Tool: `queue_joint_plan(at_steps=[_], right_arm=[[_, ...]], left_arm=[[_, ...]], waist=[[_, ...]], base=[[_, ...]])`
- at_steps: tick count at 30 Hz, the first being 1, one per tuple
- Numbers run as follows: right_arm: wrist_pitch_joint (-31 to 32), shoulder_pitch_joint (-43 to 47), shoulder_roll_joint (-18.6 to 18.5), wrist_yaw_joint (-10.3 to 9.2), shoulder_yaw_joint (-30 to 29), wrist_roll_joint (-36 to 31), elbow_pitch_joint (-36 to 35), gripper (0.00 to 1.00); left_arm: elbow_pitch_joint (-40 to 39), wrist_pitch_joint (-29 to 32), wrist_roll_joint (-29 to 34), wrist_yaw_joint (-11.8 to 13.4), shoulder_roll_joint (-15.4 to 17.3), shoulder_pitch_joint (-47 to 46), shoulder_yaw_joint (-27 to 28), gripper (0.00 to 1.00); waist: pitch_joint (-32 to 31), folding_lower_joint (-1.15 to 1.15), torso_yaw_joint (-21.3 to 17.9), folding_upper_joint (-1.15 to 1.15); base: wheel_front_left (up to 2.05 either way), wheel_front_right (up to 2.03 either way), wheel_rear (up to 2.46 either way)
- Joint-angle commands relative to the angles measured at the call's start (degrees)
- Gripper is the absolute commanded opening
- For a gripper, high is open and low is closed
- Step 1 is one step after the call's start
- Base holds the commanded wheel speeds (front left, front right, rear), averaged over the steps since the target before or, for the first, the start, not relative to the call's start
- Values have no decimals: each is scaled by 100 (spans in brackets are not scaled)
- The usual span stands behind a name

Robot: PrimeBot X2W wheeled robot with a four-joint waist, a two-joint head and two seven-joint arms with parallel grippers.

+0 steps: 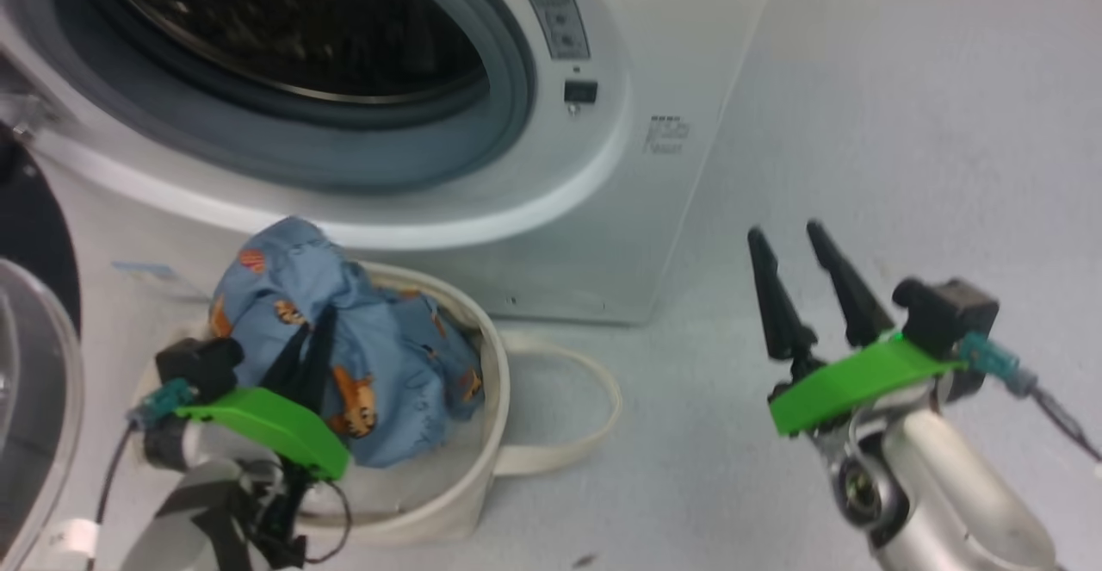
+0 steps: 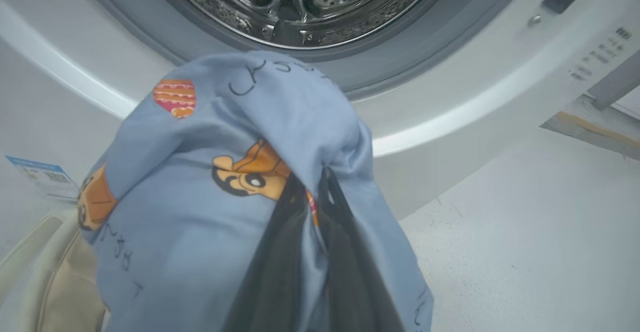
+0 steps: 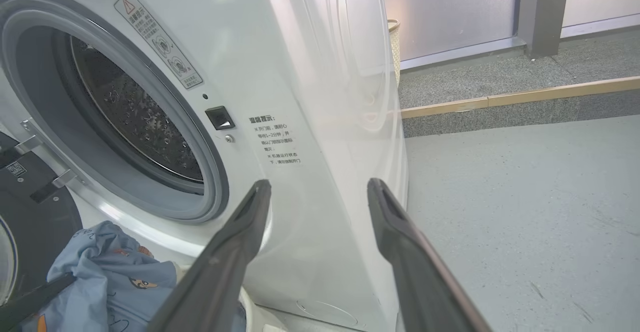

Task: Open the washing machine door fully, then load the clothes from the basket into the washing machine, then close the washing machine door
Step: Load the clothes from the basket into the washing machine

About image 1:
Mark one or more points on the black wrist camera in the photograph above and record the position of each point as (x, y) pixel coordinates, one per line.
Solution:
(947, 313)
(202, 364)

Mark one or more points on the grey warning label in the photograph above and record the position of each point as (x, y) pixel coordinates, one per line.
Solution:
(551, 11)

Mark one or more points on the blue cartoon print clothes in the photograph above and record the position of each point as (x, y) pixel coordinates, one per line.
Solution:
(387, 356)

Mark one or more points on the blue energy label sticker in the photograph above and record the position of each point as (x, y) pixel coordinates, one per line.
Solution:
(146, 274)

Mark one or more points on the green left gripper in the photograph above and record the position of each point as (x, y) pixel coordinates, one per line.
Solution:
(275, 429)

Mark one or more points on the white front-load washing machine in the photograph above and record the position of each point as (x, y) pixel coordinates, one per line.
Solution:
(689, 37)

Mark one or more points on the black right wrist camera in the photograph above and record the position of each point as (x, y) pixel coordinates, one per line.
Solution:
(947, 313)

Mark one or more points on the black door latch socket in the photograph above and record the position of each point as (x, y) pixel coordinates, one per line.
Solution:
(580, 91)

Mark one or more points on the dark round washing machine door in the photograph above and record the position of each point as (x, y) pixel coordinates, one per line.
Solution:
(34, 235)

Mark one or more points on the cream fabric laundry basket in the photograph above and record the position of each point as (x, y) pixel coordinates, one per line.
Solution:
(448, 502)

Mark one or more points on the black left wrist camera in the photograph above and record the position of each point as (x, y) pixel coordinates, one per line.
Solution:
(202, 364)

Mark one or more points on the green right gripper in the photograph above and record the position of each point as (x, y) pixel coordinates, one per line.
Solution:
(861, 381)

